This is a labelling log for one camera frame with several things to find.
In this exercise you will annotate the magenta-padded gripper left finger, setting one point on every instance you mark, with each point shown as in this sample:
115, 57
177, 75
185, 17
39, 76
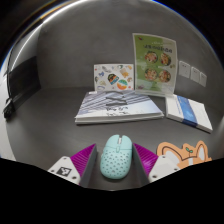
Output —
83, 158

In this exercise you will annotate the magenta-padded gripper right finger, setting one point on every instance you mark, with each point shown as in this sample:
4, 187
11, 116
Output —
146, 159

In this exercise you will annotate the mint green perforated computer mouse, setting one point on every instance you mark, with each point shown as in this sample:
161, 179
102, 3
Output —
116, 158

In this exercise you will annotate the orange cat-shaped mouse pad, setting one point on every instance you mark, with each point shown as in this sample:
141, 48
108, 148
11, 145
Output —
186, 151

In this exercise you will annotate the grey striped book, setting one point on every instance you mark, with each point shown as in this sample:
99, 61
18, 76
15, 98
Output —
116, 106

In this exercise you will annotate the white book with blue band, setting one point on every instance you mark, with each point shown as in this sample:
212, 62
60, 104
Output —
188, 111

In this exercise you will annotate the white card with colourful stickers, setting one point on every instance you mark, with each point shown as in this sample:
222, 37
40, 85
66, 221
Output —
113, 77

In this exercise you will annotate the green food menu sign stand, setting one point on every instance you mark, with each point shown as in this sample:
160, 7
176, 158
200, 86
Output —
155, 63

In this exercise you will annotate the black flat panel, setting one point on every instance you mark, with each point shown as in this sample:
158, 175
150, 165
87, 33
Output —
21, 83

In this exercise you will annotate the white wall socket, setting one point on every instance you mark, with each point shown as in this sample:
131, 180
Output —
195, 74
184, 69
203, 79

